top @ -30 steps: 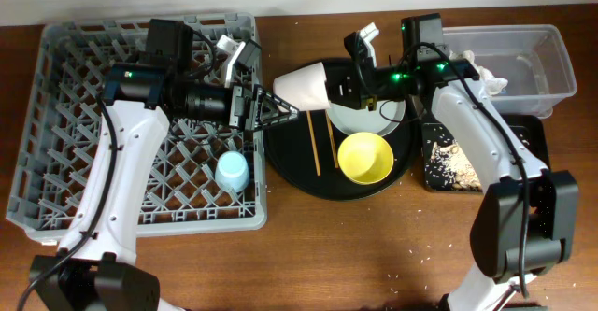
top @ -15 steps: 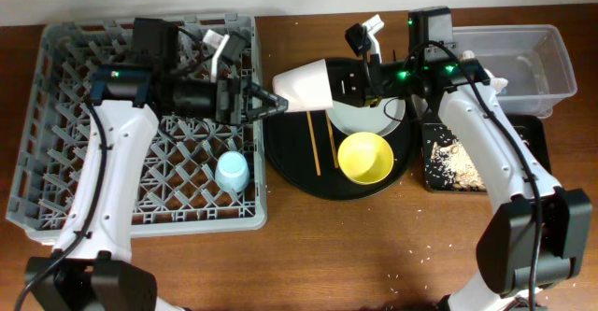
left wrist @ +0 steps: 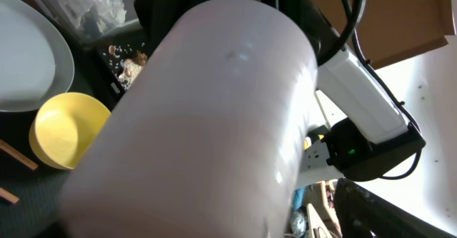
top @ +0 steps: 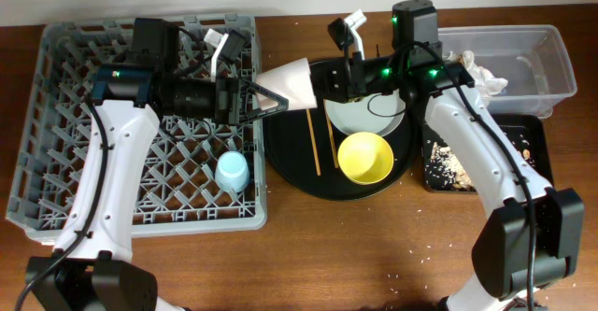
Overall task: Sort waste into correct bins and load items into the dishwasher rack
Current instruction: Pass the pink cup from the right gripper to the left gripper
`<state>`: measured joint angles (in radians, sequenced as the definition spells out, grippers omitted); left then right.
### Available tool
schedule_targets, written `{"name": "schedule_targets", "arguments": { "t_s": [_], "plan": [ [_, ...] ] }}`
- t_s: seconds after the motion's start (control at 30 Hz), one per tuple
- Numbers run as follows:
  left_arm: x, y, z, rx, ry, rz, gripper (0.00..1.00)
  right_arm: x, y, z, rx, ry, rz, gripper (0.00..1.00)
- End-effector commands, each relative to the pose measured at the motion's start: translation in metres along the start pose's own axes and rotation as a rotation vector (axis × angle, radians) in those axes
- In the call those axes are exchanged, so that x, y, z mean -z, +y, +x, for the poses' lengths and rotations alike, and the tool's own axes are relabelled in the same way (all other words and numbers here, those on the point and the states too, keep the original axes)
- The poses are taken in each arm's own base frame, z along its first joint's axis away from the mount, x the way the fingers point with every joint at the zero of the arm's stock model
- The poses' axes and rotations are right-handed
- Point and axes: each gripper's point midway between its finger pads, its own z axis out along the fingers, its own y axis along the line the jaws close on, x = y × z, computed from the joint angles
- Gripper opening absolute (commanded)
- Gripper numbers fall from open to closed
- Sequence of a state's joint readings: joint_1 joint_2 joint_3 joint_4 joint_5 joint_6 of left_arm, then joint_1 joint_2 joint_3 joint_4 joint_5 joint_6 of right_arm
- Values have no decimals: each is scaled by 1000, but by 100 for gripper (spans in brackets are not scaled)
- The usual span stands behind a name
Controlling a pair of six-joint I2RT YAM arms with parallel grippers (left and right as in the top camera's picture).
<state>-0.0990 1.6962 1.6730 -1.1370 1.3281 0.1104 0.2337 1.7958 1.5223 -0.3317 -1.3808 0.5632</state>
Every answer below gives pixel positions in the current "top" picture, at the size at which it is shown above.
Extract white napkin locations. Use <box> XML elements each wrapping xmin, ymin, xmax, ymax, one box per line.
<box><xmin>446</xmin><ymin>50</ymin><xmax>508</xmax><ymax>99</ymax></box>

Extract blue cup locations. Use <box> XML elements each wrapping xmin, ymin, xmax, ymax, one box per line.
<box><xmin>215</xmin><ymin>151</ymin><xmax>249</xmax><ymax>193</ymax></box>

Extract black rectangular tray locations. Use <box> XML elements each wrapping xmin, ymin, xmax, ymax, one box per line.
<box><xmin>421</xmin><ymin>114</ymin><xmax>554</xmax><ymax>192</ymax></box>

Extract food scraps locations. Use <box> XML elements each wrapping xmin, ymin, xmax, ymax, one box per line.
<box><xmin>422</xmin><ymin>132</ymin><xmax>546</xmax><ymax>191</ymax></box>

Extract grey dishwasher rack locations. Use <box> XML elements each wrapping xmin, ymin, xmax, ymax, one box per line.
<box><xmin>6</xmin><ymin>19</ymin><xmax>267</xmax><ymax>246</ymax></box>

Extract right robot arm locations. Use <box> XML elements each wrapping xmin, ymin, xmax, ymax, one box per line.
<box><xmin>312</xmin><ymin>0</ymin><xmax>585</xmax><ymax>310</ymax></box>

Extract grey plate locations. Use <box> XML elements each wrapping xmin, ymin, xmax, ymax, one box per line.
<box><xmin>324</xmin><ymin>91</ymin><xmax>406</xmax><ymax>136</ymax></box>

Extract clear plastic bin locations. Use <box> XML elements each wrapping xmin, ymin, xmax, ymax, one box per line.
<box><xmin>439</xmin><ymin>25</ymin><xmax>577</xmax><ymax>119</ymax></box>

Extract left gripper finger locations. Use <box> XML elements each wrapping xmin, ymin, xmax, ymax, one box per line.
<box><xmin>242</xmin><ymin>79</ymin><xmax>283</xmax><ymax>104</ymax></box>
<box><xmin>240</xmin><ymin>98</ymin><xmax>289</xmax><ymax>124</ymax></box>

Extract right wooden chopstick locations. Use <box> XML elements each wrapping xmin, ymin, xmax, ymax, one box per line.
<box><xmin>324</xmin><ymin>110</ymin><xmax>339</xmax><ymax>169</ymax></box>

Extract pink cup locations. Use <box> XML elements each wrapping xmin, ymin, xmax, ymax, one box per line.
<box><xmin>255</xmin><ymin>58</ymin><xmax>317</xmax><ymax>111</ymax></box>

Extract wooden chopstick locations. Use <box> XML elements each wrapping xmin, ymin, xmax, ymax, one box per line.
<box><xmin>324</xmin><ymin>110</ymin><xmax>339</xmax><ymax>169</ymax></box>
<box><xmin>306</xmin><ymin>109</ymin><xmax>321</xmax><ymax>177</ymax></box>

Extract round black tray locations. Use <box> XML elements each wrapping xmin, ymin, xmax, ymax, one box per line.
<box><xmin>262</xmin><ymin>57</ymin><xmax>421</xmax><ymax>202</ymax></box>

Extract yellow bowl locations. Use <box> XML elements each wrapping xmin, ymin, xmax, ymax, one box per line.
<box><xmin>337</xmin><ymin>132</ymin><xmax>394</xmax><ymax>185</ymax></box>

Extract left wooden chopstick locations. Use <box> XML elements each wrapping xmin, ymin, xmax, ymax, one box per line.
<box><xmin>306</xmin><ymin>109</ymin><xmax>321</xmax><ymax>177</ymax></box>

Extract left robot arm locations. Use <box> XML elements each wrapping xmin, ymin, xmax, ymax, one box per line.
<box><xmin>23</xmin><ymin>18</ymin><xmax>289</xmax><ymax>310</ymax></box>

